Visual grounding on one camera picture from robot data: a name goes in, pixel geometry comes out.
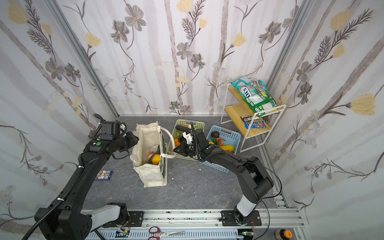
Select light green plastic basket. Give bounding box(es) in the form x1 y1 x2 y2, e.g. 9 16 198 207
171 119 205 161

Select brown candy bag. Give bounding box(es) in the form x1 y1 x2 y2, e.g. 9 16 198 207
240 116 260 123

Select blue playing cards box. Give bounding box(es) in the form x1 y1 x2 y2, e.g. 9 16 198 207
95 170 113 181

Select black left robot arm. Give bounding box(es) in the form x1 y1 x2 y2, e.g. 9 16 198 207
24 132 139 240

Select light blue plastic basket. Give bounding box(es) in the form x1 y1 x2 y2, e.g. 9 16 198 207
203 125 241 173

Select red handled scissors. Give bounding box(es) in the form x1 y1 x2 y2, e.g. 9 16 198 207
148 227 185 240

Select green snack bag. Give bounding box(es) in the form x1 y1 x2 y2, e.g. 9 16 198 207
231 77 278 117

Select black corrugated cable conduit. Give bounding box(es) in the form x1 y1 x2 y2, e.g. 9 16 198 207
21 166 85 240

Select white metal wooden shelf rack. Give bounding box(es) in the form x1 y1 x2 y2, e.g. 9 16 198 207
220 84 287 153

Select orange yellow toy pumpkin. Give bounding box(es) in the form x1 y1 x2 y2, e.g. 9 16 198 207
151 154 162 166

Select dark brown toy fruit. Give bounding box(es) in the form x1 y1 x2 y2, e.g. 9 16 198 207
211 131 220 139

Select cream canvas grocery bag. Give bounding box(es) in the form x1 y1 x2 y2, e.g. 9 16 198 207
130 122 176 188

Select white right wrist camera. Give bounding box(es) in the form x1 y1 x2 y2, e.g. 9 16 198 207
183 132 193 146

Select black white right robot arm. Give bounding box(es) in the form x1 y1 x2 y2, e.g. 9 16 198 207
174 125 274 226

